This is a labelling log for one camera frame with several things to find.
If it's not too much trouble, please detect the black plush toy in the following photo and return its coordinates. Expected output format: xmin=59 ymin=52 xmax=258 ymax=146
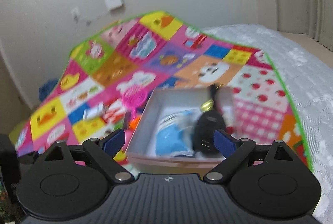
xmin=192 ymin=84 xmax=226 ymax=156

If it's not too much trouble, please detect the orange plastic toy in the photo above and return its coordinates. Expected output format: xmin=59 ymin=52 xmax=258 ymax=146
xmin=128 ymin=116 xmax=140 ymax=131

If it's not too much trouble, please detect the blue white tissue pack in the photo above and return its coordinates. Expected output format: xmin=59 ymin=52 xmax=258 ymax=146
xmin=155 ymin=110 xmax=195 ymax=158

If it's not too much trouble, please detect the white charger box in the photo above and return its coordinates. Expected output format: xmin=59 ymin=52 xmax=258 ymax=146
xmin=82 ymin=102 xmax=106 ymax=121

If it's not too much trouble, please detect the pink cardboard box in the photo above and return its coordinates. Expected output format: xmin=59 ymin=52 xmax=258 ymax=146
xmin=126 ymin=85 xmax=237 ymax=174

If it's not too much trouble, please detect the red white booklet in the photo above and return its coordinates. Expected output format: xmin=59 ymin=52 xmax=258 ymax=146
xmin=102 ymin=99 xmax=126 ymax=124

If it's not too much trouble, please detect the blue object beside bed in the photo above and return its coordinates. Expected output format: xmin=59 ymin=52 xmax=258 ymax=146
xmin=38 ymin=79 xmax=59 ymax=102

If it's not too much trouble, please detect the colourful cartoon play mat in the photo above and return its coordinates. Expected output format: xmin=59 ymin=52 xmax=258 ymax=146
xmin=15 ymin=11 xmax=311 ymax=166

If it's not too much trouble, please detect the white lace bedspread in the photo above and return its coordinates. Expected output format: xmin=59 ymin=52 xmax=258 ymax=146
xmin=203 ymin=24 xmax=332 ymax=223

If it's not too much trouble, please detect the white wall socket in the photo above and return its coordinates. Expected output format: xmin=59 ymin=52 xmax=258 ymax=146
xmin=71 ymin=7 xmax=81 ymax=24

